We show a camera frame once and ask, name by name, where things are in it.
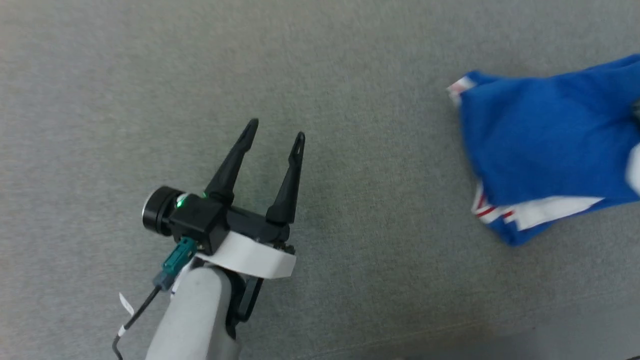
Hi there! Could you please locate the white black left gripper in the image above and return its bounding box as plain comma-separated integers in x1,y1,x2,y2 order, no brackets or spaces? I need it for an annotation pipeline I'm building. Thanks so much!
195,118,306,280

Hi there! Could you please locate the blue white red-striped garment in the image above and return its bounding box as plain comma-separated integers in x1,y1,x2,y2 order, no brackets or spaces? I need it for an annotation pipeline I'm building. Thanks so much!
446,54,640,247

